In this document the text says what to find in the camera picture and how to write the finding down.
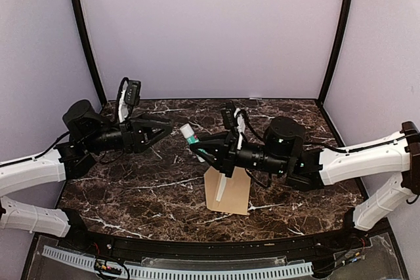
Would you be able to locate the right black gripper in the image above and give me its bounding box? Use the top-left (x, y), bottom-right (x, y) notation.
top-left (190, 130), bottom-right (288, 178)

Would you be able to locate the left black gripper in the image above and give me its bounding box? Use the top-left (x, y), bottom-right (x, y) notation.
top-left (83, 111), bottom-right (175, 153)

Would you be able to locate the green white glue stick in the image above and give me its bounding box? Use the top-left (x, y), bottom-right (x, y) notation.
top-left (180, 123), bottom-right (199, 145)

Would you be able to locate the brown kraft paper envelope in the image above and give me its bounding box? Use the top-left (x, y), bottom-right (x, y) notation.
top-left (204, 167), bottom-right (251, 215)

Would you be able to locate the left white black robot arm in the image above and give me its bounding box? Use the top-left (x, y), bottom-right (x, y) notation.
top-left (1, 100), bottom-right (173, 251)

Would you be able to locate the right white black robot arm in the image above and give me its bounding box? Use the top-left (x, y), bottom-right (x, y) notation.
top-left (190, 116), bottom-right (419, 250)

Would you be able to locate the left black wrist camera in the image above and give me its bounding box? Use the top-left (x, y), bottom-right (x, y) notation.
top-left (114, 77), bottom-right (141, 123)

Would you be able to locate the black curved front rail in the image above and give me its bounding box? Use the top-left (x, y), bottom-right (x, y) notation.
top-left (27, 218), bottom-right (390, 262)

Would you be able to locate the white slotted cable duct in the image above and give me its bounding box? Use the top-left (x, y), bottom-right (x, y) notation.
top-left (41, 245), bottom-right (314, 279)

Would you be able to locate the left black frame post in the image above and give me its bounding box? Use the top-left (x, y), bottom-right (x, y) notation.
top-left (71, 0), bottom-right (108, 107)

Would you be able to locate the black frame post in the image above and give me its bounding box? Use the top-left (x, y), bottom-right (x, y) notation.
top-left (71, 0), bottom-right (108, 107)
top-left (316, 0), bottom-right (352, 108)

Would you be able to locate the right black frame post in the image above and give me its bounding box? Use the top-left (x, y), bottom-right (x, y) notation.
top-left (316, 0), bottom-right (352, 108)

